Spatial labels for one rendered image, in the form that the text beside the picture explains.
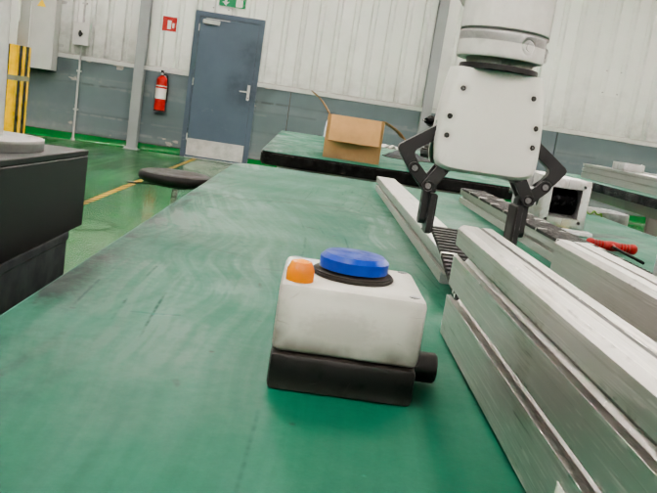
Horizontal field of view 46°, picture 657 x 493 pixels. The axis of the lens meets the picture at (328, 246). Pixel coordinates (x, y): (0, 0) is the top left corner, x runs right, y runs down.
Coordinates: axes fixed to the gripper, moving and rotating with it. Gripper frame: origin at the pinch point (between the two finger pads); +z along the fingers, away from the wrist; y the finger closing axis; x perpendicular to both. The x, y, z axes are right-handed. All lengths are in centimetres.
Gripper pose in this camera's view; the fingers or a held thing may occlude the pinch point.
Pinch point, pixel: (469, 225)
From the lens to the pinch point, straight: 77.6
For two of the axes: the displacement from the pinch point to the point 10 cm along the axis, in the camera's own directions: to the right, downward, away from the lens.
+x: 0.0, 1.7, -9.9
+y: -9.9, -1.4, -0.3
